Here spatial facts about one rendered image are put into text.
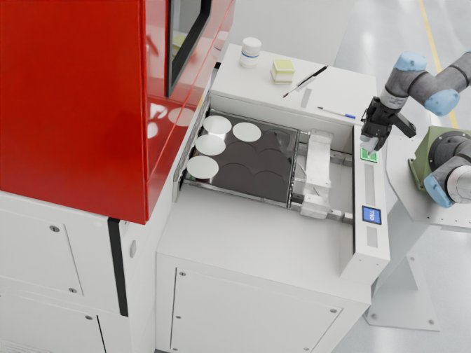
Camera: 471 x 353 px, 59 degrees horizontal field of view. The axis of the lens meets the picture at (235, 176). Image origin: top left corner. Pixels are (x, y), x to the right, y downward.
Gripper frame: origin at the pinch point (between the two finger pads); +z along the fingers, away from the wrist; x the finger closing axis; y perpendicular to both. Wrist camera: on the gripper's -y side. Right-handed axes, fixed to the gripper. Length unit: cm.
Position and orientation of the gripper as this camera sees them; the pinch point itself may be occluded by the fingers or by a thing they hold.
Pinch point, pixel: (372, 152)
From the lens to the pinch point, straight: 145.0
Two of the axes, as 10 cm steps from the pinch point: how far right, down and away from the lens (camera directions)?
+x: -1.9, 7.0, -6.9
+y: -9.7, -2.3, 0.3
